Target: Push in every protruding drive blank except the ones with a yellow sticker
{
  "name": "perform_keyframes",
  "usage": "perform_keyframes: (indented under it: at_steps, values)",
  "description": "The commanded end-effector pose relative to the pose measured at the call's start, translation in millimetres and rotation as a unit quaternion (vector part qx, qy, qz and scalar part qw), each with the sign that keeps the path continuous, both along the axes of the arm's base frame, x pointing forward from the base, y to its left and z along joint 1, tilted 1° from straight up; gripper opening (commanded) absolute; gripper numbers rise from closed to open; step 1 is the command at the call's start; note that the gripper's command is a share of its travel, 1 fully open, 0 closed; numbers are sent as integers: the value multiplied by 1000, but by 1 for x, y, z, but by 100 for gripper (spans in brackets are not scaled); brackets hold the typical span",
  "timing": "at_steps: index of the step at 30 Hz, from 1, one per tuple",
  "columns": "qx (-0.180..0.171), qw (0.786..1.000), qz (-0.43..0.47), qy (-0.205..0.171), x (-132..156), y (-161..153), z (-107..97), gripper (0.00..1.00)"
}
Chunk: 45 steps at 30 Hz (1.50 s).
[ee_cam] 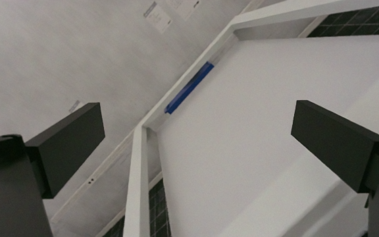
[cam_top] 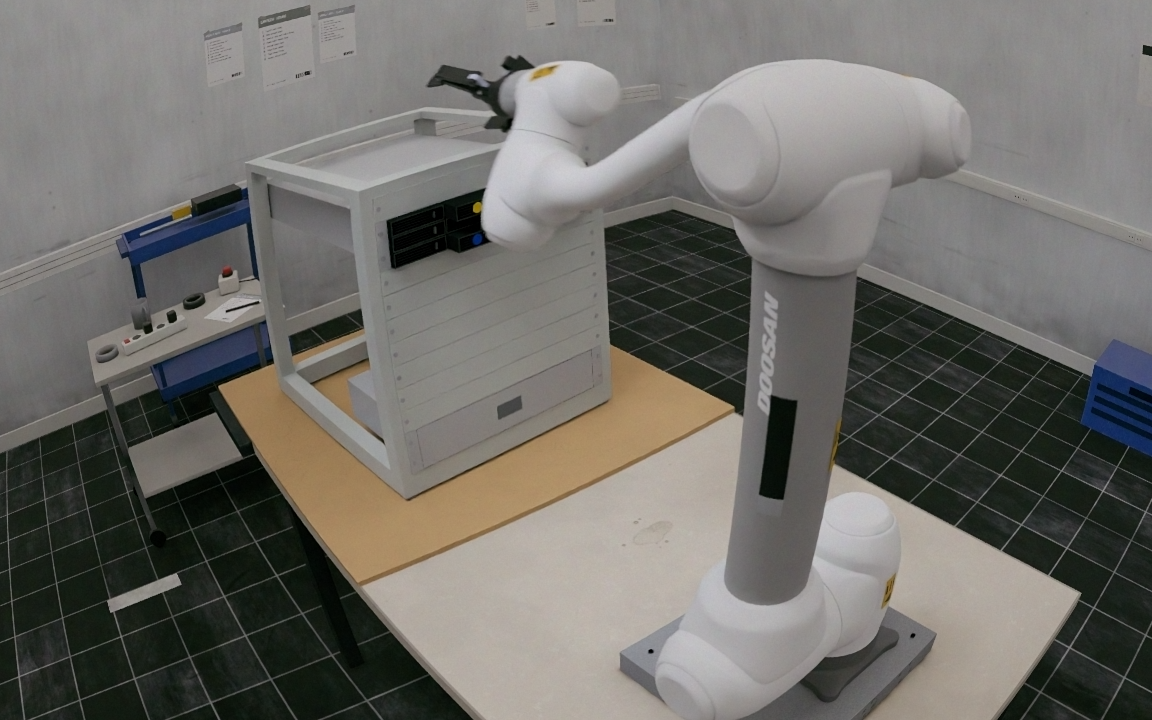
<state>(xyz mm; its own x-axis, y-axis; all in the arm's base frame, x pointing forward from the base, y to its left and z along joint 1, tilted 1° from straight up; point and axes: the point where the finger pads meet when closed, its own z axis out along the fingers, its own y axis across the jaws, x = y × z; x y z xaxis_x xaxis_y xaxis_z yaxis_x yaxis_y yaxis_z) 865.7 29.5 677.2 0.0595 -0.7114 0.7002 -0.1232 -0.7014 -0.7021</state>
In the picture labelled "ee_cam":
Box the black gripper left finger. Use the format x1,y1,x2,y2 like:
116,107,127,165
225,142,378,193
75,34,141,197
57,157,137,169
0,102,105,237

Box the white server rack frame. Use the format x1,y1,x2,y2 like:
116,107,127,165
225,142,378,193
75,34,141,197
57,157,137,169
122,0,379,237

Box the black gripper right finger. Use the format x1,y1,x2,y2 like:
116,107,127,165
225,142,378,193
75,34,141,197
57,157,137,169
291,100,379,237

